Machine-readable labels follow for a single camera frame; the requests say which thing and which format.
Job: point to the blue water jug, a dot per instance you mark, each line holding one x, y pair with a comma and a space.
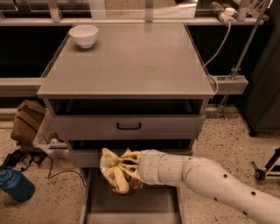
16, 184

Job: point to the metal diagonal pole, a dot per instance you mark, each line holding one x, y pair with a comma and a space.
236, 69

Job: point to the white ceramic bowl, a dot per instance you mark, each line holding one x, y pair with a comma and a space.
84, 35

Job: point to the clear plastic bin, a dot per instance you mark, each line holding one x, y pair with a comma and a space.
48, 140

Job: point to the middle grey drawer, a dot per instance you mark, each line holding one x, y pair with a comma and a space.
91, 158

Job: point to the top grey drawer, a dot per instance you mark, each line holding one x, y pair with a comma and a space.
127, 127

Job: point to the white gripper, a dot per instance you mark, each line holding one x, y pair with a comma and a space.
149, 166

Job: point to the grey drawer cabinet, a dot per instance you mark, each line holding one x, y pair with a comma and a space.
143, 69

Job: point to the brown chip bag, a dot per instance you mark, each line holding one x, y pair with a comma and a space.
109, 161

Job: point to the brown backpack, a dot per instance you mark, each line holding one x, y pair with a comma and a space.
27, 121

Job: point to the dark grey cabinet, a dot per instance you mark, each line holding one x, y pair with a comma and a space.
260, 102

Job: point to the bottom open grey drawer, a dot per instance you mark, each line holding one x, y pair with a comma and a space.
152, 204

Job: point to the black wheeled cart leg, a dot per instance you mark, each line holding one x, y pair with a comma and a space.
271, 169

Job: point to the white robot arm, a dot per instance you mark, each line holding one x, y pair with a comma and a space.
204, 177

